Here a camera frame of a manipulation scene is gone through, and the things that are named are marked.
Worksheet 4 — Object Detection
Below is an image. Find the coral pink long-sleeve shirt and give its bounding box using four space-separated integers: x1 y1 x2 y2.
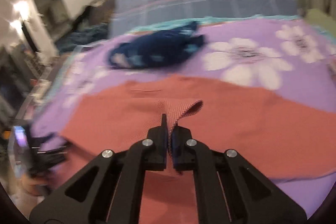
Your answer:
22 74 336 224

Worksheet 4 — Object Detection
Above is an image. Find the teal fuzzy blanket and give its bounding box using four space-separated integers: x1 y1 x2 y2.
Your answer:
55 23 109 54

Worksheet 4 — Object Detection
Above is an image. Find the black garment on headboard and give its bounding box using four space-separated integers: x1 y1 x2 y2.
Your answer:
72 0 113 30

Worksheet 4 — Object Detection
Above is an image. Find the purple floral bed sheet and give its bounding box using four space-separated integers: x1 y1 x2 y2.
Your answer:
26 15 336 218

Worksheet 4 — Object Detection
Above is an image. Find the navy star-patterned folded garment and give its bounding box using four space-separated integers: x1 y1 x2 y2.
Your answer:
108 21 206 69

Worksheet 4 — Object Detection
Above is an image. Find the green pillow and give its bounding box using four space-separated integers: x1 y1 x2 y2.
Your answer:
305 9 336 44

